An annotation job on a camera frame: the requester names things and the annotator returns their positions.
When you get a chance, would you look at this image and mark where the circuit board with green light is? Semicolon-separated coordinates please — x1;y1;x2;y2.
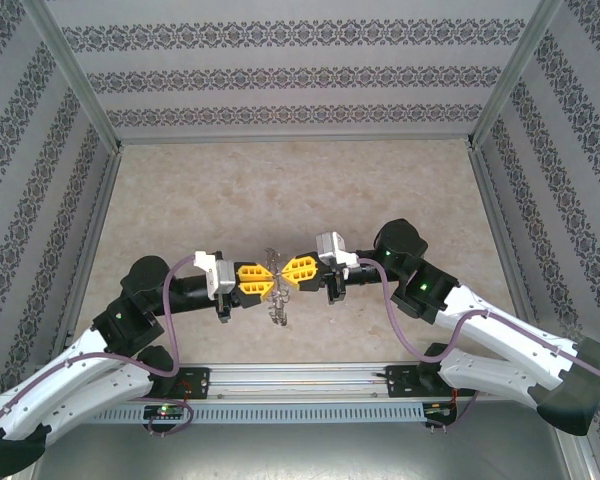
144;403;186;420

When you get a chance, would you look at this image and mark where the grey metal sheet panel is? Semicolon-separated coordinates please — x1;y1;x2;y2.
29;422;596;480

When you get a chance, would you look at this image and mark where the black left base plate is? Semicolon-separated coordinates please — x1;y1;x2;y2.
173;366;212;401

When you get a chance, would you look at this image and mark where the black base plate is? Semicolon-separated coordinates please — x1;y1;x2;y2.
173;366;212;401
387;364;477;400

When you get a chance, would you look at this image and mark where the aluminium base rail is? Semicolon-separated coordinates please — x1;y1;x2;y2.
179;361;539;401

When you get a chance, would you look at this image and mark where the aluminium frame rail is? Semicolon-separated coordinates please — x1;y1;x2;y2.
117;132;474;146
467;144;544;331
59;147;124;346

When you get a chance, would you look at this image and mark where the short purple cable loop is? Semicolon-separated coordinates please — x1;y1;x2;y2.
147;397;197;437

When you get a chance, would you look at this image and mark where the slotted grey cable duct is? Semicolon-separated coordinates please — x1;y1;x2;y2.
92;399;431;426

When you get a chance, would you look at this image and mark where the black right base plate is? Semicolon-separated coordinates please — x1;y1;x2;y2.
387;364;477;400

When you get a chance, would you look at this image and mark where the aluminium frame post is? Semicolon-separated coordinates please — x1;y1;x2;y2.
465;0;565;151
22;0;124;154
554;432;600;480

